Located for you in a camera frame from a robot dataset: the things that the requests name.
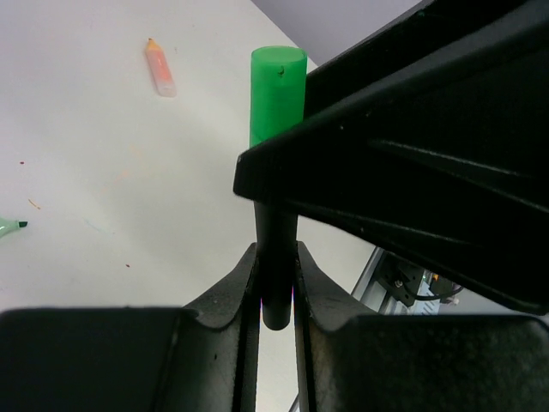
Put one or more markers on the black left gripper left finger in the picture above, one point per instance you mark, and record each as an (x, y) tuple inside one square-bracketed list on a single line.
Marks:
[(198, 357)]

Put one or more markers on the green pen cap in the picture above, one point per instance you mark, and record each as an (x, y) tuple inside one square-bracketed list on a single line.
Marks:
[(277, 90)]

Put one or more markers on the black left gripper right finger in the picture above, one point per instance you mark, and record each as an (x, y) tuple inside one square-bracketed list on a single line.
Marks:
[(489, 363)]

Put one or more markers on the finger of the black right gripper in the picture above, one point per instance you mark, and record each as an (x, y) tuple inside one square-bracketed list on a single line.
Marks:
[(429, 138)]

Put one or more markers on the pale green highlighter pen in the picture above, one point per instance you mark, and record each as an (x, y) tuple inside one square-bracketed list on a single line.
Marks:
[(8, 226)]

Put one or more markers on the black green-tipped marker pen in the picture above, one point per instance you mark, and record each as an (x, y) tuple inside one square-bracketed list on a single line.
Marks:
[(276, 245)]

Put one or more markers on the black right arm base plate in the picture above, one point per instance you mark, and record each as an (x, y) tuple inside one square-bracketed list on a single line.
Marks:
[(409, 283)]

